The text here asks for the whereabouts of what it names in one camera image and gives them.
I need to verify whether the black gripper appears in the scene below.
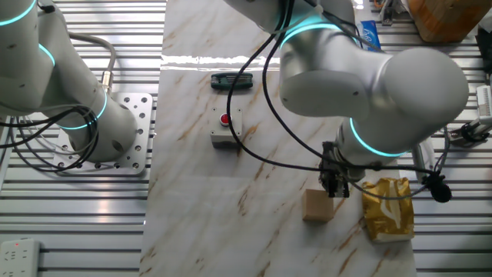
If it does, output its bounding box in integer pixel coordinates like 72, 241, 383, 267
319, 141, 351, 199

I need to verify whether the small wooden block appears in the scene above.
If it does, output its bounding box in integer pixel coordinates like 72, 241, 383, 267
301, 188, 335, 223

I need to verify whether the gold tissue pack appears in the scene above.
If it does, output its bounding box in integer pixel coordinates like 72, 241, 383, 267
361, 177, 416, 244

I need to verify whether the white marble pattern sheet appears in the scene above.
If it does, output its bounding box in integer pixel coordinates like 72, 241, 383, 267
138, 0, 418, 277

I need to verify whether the red push button box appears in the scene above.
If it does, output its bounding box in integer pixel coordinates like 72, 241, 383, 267
209, 107, 244, 150

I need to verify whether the green hex key set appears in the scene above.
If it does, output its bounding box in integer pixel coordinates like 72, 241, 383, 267
210, 72, 254, 92

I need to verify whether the blue white tissue pack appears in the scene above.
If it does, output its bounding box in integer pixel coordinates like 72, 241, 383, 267
355, 19, 382, 52

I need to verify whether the brown cardboard box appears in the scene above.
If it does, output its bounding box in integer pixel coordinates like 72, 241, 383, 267
407, 0, 492, 43

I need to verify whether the white power strip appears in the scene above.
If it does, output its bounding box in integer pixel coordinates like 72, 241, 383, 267
0, 238, 42, 277

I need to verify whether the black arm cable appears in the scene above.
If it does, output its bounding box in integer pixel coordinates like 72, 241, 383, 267
225, 0, 454, 204
261, 0, 328, 163

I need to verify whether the silver finned camera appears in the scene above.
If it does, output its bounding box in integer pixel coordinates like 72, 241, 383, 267
475, 84, 492, 118

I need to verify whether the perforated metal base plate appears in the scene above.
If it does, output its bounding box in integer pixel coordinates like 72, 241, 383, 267
52, 92, 155, 177

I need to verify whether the thin black cable bundle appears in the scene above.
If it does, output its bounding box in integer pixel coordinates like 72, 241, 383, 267
0, 105, 100, 174

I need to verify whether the thick grey cable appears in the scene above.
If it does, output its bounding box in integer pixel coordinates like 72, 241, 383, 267
68, 32, 118, 95

